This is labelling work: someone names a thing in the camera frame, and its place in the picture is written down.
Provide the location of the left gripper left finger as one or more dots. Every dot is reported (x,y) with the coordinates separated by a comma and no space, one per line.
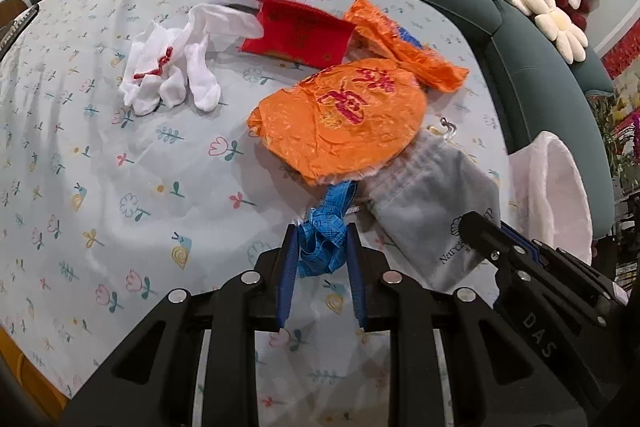
(150,378)

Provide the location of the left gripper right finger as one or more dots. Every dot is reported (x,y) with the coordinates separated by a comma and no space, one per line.
(453,360)

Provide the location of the blue ribbon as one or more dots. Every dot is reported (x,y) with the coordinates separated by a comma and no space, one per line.
(322,235)

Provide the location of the orange plastic bag red characters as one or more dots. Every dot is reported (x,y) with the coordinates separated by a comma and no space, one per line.
(343,123)

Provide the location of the white lined trash bin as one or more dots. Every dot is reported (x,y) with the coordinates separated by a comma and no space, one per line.
(548,197)

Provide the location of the floral light blue tablecloth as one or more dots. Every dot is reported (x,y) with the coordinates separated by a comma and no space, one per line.
(103,212)

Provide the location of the potted flower plant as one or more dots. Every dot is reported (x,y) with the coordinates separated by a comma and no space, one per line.
(617,117)

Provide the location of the white daisy pillow lower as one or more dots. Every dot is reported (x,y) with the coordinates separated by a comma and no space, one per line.
(568,39)

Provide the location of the white crumpled glove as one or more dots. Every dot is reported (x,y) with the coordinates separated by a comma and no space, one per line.
(165,65)

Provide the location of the orange snack wrapper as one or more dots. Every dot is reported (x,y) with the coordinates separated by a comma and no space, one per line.
(382,36)

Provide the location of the red envelope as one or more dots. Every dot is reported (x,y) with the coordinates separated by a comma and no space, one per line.
(301,34)

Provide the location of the black remote control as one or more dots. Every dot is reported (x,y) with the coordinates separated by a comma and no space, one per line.
(13,30)

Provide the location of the round wooden side table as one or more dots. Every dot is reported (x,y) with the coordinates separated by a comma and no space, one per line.
(11,9)

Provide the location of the grey drawstring pouch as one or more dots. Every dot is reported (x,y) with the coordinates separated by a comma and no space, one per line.
(419,199)

